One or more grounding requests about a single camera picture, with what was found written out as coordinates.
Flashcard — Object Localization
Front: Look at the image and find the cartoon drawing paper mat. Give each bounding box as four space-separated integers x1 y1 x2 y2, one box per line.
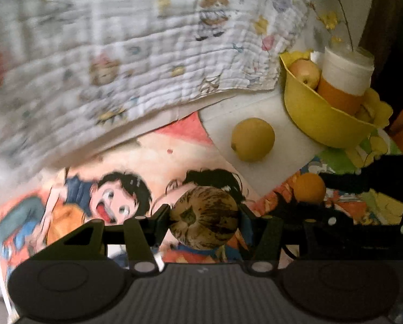
0 110 403 311

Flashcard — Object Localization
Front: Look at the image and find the yellow apple in bowl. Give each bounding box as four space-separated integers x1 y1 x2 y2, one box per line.
289 59 321 89

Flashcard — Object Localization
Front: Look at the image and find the yellow lemon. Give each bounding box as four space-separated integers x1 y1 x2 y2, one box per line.
231 118 276 162

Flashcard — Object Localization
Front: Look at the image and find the white and orange cup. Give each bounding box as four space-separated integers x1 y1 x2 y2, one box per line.
317 45 374 116

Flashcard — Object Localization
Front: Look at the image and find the yellow plastic bowl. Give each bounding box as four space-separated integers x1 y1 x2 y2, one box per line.
279 51 393 149

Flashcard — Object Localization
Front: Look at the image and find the white printed quilted blanket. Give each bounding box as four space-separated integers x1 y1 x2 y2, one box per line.
0 0 311 181

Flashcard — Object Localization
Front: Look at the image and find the large striped pepino melon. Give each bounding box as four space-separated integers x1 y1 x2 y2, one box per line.
169 187 239 250

